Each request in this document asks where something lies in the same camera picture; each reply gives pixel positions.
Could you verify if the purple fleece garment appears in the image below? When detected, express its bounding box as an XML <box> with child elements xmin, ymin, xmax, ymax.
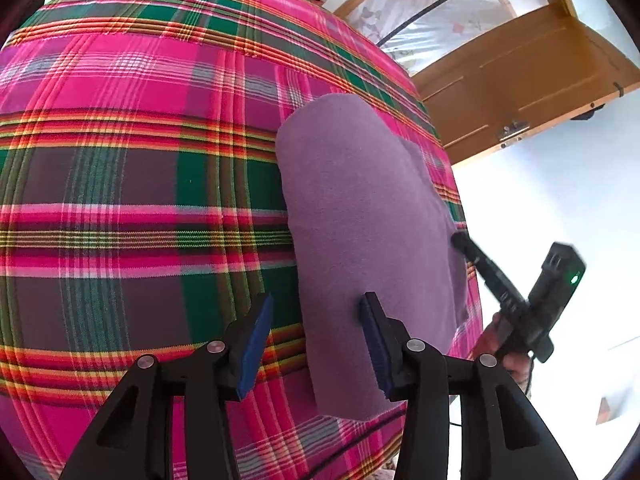
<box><xmin>276</xmin><ymin>94</ymin><xmax>466</xmax><ymax>422</ymax></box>

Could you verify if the right hand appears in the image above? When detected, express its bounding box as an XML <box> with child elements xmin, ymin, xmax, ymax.
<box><xmin>470</xmin><ymin>311</ymin><xmax>535</xmax><ymax>396</ymax></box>

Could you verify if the pink plaid bed sheet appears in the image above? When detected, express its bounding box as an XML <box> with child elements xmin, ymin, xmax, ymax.
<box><xmin>1</xmin><ymin>0</ymin><xmax>464</xmax><ymax>479</ymax></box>

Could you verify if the wooden door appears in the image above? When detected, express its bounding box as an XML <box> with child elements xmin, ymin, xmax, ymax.
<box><xmin>412</xmin><ymin>4</ymin><xmax>639</xmax><ymax>164</ymax></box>

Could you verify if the sliding glass door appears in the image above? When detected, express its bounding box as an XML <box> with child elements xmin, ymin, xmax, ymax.
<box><xmin>335</xmin><ymin>0</ymin><xmax>576</xmax><ymax>76</ymax></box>

